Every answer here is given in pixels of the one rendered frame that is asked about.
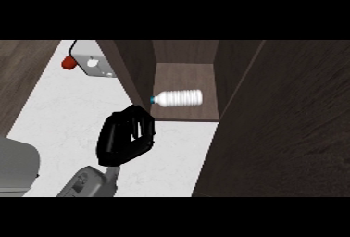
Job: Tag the red round object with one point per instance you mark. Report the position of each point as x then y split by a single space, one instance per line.
68 63

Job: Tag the dark wood panel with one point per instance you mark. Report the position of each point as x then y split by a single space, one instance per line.
20 77

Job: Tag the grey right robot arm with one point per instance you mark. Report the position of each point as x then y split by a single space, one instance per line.
85 184

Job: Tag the grey metal appliance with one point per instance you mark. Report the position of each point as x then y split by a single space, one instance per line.
97 52

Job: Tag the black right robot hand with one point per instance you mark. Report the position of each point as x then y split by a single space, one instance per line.
119 142

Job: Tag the white plastic water bottle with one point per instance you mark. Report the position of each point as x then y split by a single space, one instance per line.
180 97

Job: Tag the dark wood cabinet door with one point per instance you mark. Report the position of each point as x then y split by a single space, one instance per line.
282 123

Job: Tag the dark wood cabinet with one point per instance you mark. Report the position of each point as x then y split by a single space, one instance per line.
184 78

